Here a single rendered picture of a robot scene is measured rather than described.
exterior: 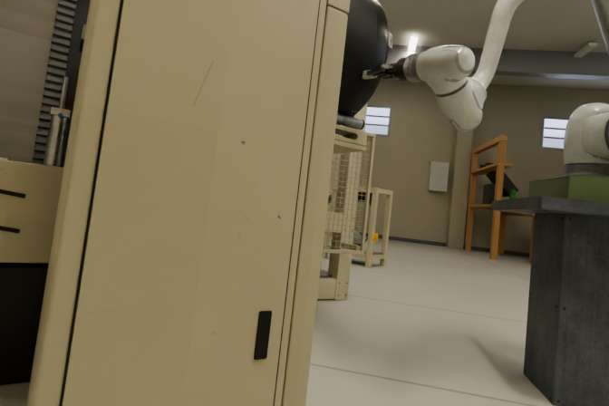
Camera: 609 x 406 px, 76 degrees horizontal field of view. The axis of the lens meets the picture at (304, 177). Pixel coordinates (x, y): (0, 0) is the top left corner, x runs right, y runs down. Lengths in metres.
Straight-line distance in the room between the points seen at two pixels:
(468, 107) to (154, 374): 1.07
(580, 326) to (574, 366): 0.13
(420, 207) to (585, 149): 7.52
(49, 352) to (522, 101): 9.64
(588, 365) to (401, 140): 7.86
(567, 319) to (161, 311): 1.29
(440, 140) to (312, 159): 8.61
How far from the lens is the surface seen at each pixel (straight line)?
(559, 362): 1.60
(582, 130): 1.67
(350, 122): 1.60
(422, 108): 9.36
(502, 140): 7.52
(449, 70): 1.21
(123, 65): 0.58
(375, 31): 1.58
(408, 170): 9.07
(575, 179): 1.50
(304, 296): 0.70
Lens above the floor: 0.54
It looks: 4 degrees up
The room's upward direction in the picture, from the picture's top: 6 degrees clockwise
